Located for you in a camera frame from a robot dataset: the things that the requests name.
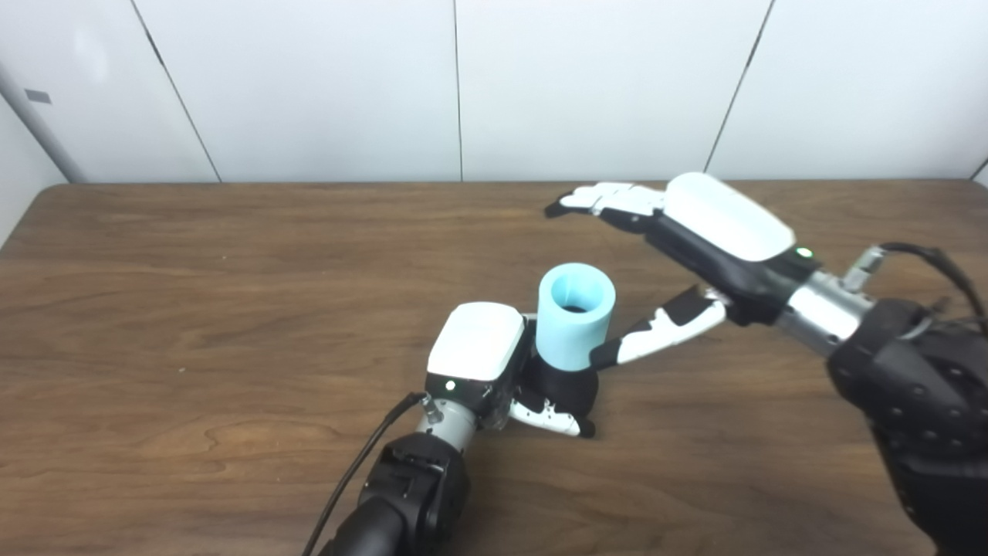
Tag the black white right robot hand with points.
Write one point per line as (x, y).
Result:
(718, 216)

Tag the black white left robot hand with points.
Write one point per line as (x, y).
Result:
(475, 344)

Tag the black funnel-shaped nozzle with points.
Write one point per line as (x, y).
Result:
(567, 390)

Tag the small grey wall sticker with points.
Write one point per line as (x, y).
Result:
(38, 96)

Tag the grey wall corner post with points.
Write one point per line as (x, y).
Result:
(38, 123)

